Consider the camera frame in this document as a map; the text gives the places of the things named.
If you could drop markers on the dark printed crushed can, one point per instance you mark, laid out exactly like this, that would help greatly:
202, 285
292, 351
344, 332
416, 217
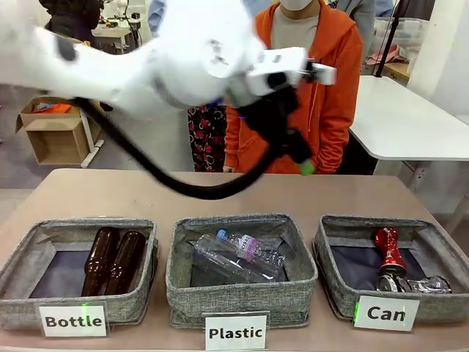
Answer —
425, 285

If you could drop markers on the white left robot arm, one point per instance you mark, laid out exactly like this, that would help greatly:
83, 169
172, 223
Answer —
165, 55

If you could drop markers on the orange cloth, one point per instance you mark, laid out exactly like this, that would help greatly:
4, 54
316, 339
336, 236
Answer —
51, 108

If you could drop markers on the black stand pole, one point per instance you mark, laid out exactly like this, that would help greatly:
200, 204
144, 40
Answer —
388, 36

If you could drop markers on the white Plastic label sign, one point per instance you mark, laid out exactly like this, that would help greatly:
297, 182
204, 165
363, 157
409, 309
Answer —
235, 333

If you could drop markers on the person in grey hoodie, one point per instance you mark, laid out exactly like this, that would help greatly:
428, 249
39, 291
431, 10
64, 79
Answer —
362, 18

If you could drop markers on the white Can label sign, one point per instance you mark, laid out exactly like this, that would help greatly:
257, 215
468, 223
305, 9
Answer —
385, 313

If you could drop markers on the white side table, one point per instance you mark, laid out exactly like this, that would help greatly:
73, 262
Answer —
406, 124

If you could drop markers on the red crushed can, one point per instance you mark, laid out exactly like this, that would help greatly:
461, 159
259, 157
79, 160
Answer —
390, 249

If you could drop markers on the grey fabric basket can label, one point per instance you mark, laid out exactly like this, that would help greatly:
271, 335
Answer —
443, 304

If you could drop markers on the grey fabric basket bottle label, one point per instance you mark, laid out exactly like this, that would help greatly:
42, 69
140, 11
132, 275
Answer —
22, 304

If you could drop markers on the person's right hand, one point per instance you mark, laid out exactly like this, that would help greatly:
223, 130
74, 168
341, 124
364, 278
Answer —
228, 169

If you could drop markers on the small blue-capped plastic bottle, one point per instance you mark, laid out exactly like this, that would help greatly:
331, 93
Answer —
249, 247

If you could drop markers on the black red floral pants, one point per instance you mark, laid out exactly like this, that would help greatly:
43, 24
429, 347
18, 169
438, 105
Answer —
205, 139

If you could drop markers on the person in dark jacket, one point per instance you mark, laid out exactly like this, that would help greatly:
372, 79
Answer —
69, 18

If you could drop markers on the white Bottle label sign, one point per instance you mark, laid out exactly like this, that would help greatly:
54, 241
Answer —
73, 321

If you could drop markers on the grey fabric basket plastic label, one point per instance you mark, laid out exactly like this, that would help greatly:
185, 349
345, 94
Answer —
238, 298

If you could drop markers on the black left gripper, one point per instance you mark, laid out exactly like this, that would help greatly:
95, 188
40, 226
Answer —
273, 121

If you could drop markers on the large clear plastic bottle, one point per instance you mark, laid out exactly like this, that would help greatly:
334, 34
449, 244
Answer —
223, 262

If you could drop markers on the white background desk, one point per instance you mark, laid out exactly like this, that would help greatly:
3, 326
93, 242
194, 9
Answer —
113, 34

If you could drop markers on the brown glass bottle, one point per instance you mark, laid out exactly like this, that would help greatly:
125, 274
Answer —
126, 264
99, 260

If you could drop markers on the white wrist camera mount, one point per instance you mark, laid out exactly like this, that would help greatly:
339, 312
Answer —
278, 66

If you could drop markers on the clear plastic storage bin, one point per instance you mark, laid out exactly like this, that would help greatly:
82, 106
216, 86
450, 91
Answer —
410, 31

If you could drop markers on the open cardboard box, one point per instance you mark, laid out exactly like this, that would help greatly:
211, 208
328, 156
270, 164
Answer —
55, 141

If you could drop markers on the person in orange hoodie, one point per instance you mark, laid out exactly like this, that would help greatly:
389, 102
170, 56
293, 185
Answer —
337, 95

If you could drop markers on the white table leg frame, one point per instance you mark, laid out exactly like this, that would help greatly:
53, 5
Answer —
89, 139

